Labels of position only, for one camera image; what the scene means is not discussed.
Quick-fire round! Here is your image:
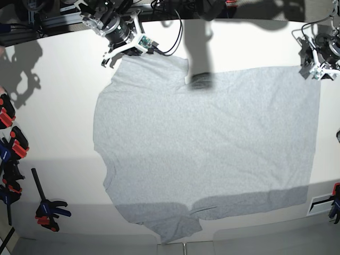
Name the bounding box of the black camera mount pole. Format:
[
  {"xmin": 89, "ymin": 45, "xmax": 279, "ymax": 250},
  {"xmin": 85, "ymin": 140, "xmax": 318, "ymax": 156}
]
[{"xmin": 195, "ymin": 0, "xmax": 226, "ymax": 22}]

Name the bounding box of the blue black clamp left edge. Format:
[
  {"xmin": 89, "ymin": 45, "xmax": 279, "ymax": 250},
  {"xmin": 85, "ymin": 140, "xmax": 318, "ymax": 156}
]
[{"xmin": 1, "ymin": 138, "xmax": 25, "ymax": 226}]

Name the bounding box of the right edge blue red clamp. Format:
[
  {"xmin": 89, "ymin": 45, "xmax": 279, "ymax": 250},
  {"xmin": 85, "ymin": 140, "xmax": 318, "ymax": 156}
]
[{"xmin": 328, "ymin": 183, "xmax": 340, "ymax": 224}]

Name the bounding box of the red black clamp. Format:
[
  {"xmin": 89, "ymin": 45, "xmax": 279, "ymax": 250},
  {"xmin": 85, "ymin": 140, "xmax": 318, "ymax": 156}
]
[
  {"xmin": 10, "ymin": 126, "xmax": 29, "ymax": 160},
  {"xmin": 1, "ymin": 93, "xmax": 15, "ymax": 130}
]

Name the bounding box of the black camera cable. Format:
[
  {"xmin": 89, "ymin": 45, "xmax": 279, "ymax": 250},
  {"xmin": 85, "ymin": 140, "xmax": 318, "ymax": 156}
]
[{"xmin": 148, "ymin": 7, "xmax": 184, "ymax": 56}]

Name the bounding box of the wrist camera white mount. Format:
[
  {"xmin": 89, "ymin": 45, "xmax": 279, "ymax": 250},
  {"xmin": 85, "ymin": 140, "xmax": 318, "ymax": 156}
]
[
  {"xmin": 101, "ymin": 10, "xmax": 158, "ymax": 66},
  {"xmin": 299, "ymin": 39, "xmax": 340, "ymax": 82}
]

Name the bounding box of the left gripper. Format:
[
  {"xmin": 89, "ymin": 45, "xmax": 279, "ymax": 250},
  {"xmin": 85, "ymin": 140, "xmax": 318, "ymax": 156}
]
[{"xmin": 300, "ymin": 33, "xmax": 340, "ymax": 80}]

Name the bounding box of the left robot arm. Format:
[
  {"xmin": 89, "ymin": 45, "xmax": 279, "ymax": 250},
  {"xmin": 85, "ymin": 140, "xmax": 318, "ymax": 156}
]
[{"xmin": 300, "ymin": 1, "xmax": 339, "ymax": 81}]

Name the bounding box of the black blue bar clamp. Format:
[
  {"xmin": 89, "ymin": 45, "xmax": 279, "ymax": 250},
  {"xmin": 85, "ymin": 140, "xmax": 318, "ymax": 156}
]
[{"xmin": 31, "ymin": 168, "xmax": 72, "ymax": 232}]

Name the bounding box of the upper red black clamp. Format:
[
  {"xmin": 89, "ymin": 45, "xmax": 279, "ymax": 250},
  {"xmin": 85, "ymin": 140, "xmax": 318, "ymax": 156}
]
[{"xmin": 1, "ymin": 93, "xmax": 15, "ymax": 130}]

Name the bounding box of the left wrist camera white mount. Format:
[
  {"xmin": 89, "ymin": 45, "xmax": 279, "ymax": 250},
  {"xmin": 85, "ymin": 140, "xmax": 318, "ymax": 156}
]
[{"xmin": 299, "ymin": 39, "xmax": 340, "ymax": 82}]

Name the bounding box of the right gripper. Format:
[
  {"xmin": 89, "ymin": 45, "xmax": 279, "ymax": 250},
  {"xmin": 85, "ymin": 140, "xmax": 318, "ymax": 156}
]
[{"xmin": 105, "ymin": 15, "xmax": 141, "ymax": 56}]

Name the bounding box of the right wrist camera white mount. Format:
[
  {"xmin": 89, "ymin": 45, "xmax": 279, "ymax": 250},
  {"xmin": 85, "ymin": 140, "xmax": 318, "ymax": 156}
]
[{"xmin": 101, "ymin": 10, "xmax": 158, "ymax": 66}]

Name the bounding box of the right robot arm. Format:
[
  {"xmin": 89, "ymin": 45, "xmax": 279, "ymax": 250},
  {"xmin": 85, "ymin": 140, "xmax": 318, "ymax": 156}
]
[{"xmin": 66, "ymin": 1, "xmax": 148, "ymax": 58}]

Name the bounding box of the grey T-shirt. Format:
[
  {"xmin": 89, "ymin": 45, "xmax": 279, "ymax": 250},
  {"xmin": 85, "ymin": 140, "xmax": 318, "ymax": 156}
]
[{"xmin": 93, "ymin": 54, "xmax": 321, "ymax": 243}]

